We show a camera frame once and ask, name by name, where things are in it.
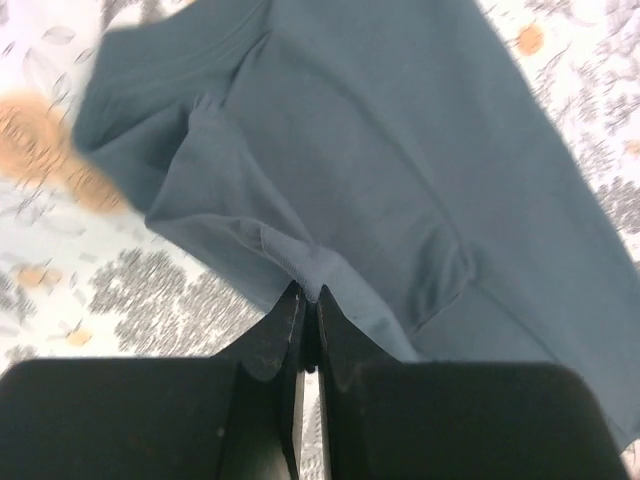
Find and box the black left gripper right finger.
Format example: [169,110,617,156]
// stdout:
[316,289,627,479]

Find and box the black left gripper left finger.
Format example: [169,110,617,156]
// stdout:
[1,284,306,479]

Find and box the blue-grey t-shirt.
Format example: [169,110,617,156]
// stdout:
[73,1,639,447]

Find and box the floral patterned table mat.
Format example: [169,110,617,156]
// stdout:
[0,0,640,480]

